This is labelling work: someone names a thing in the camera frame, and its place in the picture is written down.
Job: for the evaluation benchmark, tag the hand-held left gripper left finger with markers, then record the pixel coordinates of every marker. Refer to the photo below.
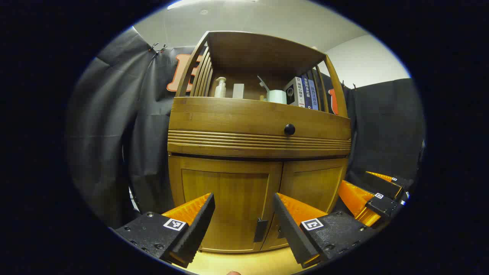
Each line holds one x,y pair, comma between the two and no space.
198,225

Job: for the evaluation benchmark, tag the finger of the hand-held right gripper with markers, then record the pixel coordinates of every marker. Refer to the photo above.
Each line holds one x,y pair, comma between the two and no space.
384,185
384,208

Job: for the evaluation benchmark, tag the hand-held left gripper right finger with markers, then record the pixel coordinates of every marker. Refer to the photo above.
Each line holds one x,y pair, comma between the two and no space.
290,229

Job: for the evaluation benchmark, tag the wooden cabinet door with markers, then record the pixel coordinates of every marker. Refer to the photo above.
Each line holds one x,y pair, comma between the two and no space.
229,191
317,183

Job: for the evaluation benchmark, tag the wooden double-door shoe cabinet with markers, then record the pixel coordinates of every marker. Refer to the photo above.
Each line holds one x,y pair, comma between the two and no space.
244,114

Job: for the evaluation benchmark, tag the wooden cabinet drawer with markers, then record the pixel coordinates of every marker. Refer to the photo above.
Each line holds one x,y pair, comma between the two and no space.
229,122

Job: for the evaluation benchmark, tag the black round drawer knob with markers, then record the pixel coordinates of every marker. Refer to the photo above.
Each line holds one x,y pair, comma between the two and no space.
289,129

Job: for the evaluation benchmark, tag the blue book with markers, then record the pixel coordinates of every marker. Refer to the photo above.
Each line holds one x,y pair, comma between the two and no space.
313,95
305,91

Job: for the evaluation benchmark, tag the black backdrop cloth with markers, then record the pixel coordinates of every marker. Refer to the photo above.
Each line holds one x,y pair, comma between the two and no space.
107,133

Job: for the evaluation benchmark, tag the white cup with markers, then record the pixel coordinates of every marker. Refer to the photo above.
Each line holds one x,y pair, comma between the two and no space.
277,97

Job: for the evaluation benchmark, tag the white pump bottle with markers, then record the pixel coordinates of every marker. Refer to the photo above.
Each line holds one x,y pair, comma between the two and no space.
220,89

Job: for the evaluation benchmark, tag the small white box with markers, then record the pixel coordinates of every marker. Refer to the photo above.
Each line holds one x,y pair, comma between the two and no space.
238,91

